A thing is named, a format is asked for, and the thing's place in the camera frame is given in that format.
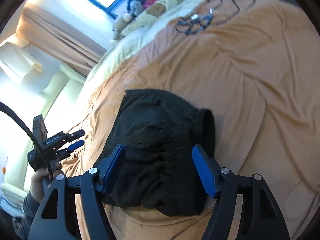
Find bear print pillow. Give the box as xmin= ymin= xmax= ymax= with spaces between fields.
xmin=120 ymin=0 xmax=182 ymax=38

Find person left forearm dark sleeve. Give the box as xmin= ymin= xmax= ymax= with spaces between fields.
xmin=12 ymin=192 xmax=40 ymax=239

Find person left hand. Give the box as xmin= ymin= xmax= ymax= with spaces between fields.
xmin=30 ymin=168 xmax=49 ymax=203

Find hanging white shirt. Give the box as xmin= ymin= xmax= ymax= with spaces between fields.
xmin=1 ymin=42 xmax=43 ymax=83

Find left beige curtain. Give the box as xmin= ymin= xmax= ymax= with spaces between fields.
xmin=16 ymin=6 xmax=106 ymax=76

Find black pants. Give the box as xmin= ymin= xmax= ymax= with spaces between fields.
xmin=100 ymin=89 xmax=215 ymax=217

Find black cables on bed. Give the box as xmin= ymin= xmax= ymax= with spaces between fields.
xmin=175 ymin=0 xmax=256 ymax=36

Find grey plush toy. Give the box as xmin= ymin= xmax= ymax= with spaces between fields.
xmin=127 ymin=0 xmax=144 ymax=17

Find beige plush toy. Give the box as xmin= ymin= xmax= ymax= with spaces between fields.
xmin=112 ymin=12 xmax=133 ymax=40

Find cream upholstered headboard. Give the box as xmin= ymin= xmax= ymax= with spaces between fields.
xmin=1 ymin=63 xmax=85 ymax=196

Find orange brown blanket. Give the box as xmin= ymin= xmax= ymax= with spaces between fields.
xmin=62 ymin=0 xmax=319 ymax=239

